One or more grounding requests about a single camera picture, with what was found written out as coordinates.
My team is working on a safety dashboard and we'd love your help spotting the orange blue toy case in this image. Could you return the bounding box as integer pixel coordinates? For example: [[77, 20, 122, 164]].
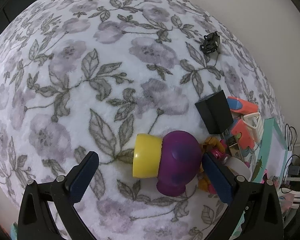
[[230, 119, 255, 157], [227, 96, 258, 115]]

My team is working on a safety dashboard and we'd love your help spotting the pink yellow toy figure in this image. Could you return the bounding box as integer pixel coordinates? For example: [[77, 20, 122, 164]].
[[197, 137, 228, 194]]

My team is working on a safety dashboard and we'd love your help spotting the cream hair claw clip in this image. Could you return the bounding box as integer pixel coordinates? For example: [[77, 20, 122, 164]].
[[242, 112, 264, 143]]

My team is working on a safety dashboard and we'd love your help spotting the purple yellow mushroom toy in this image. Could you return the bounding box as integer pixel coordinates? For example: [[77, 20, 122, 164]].
[[132, 131, 202, 197]]

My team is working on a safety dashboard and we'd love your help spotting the black power adapter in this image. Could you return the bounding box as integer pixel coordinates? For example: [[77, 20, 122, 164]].
[[195, 90, 234, 134]]

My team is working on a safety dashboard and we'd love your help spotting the black toy car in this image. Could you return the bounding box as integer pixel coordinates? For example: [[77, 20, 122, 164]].
[[199, 31, 220, 55]]

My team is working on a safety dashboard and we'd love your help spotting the teal white tray box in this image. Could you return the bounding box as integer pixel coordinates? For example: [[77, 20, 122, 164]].
[[250, 118, 288, 183]]

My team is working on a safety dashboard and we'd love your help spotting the floral fleece blanket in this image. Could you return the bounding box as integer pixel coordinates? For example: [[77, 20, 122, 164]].
[[0, 0, 284, 239]]

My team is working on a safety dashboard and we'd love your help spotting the black cable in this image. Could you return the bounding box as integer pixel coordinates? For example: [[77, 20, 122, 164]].
[[277, 122, 300, 196]]

